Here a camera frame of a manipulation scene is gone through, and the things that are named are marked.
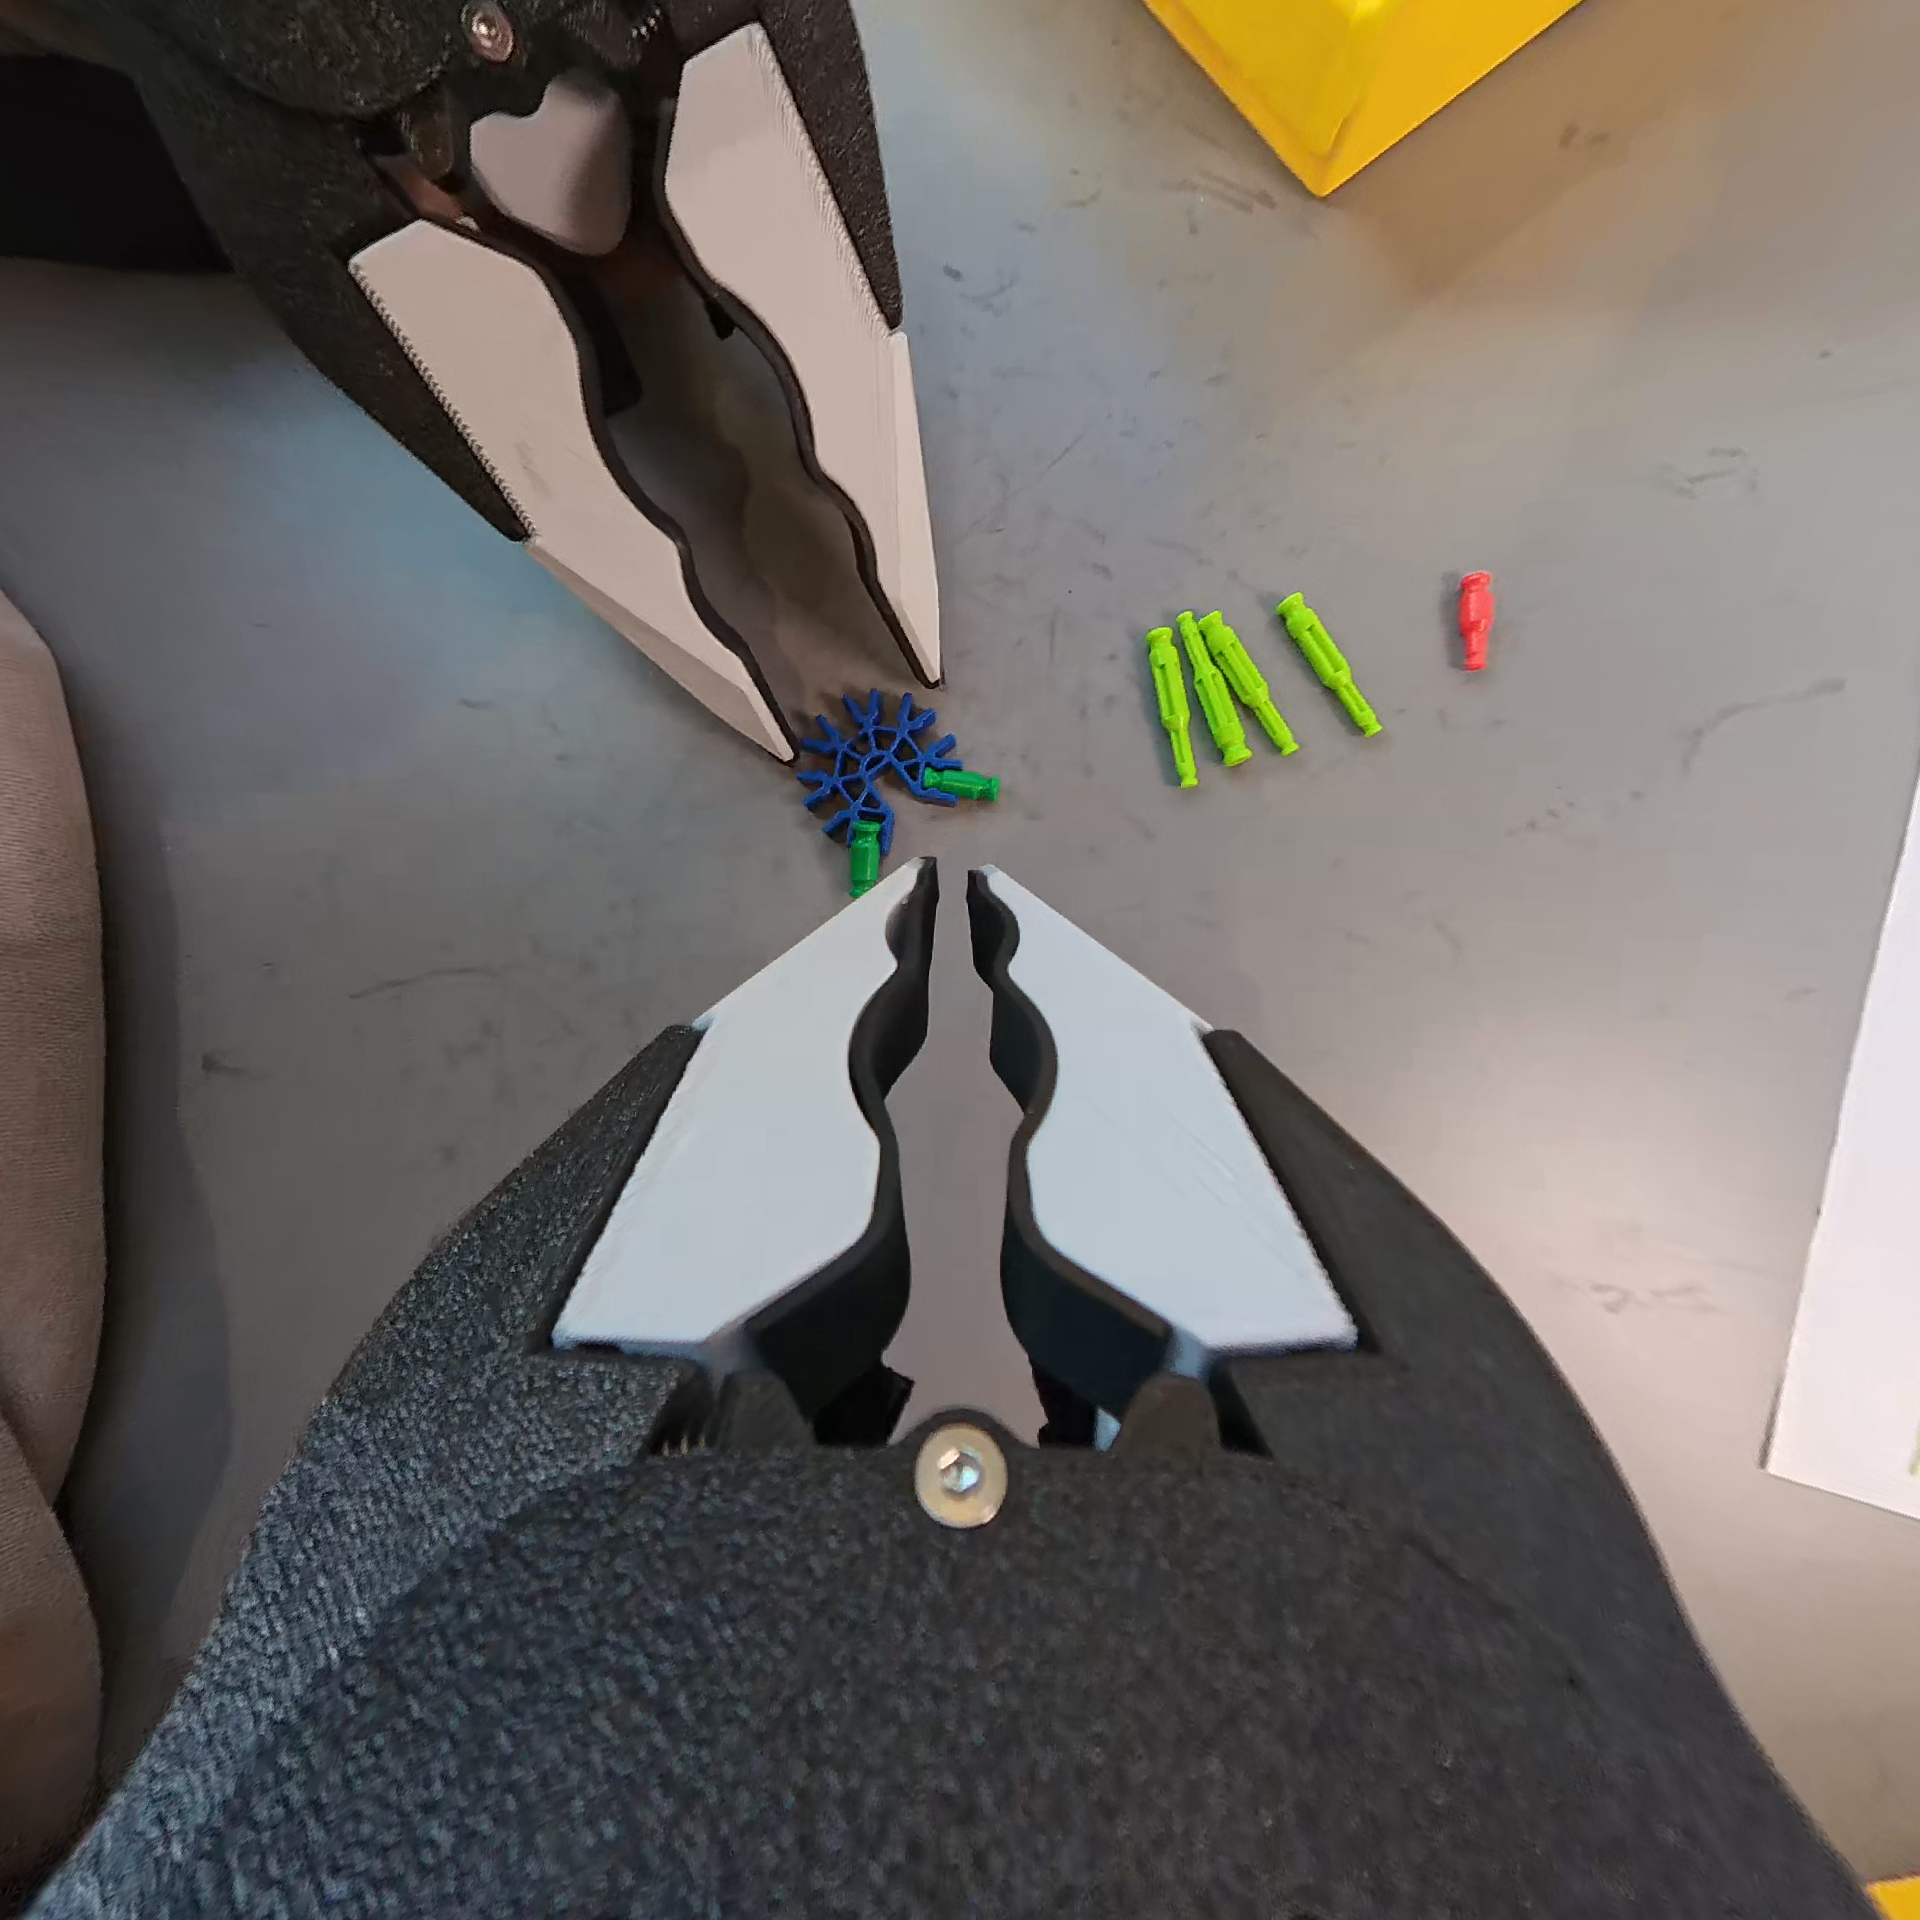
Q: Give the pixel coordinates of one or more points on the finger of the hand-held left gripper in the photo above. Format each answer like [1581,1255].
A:
[494,421]
[797,271]

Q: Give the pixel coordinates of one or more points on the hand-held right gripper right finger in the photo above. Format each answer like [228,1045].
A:
[1172,1185]

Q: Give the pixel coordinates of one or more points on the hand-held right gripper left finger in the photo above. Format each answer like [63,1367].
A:
[735,1185]

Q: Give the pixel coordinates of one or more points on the dark green short toy rod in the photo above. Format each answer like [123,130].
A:
[960,783]
[864,862]

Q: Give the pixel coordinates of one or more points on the blue toy connector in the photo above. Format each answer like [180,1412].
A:
[869,757]

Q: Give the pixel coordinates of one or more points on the light green toy rod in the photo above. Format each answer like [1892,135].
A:
[1329,663]
[1212,694]
[1245,683]
[1172,706]

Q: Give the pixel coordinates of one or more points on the grey desk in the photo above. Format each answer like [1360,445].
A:
[1501,974]

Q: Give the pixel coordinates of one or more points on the red short toy rod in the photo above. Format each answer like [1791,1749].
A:
[1475,623]

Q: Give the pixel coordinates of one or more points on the person's beige sweater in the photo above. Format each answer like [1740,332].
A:
[44,1051]

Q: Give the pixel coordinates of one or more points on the printed instruction sheet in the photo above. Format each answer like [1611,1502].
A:
[1868,1276]

